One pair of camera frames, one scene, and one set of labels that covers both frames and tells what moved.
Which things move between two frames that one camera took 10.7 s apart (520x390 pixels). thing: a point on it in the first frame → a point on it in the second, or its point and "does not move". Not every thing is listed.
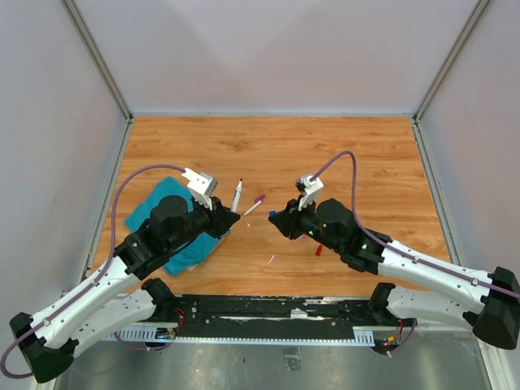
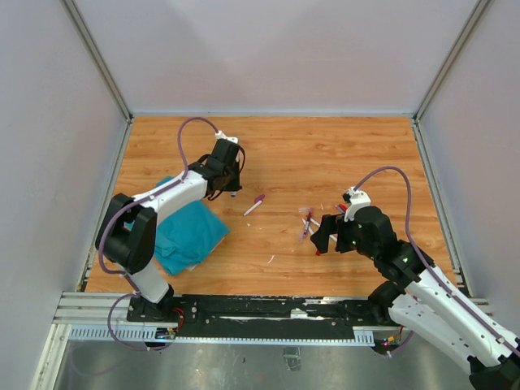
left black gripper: (221, 219) → (236, 184)
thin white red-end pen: (253, 208) does not move
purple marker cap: (261, 197) does not move
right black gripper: (288, 221) → (330, 225)
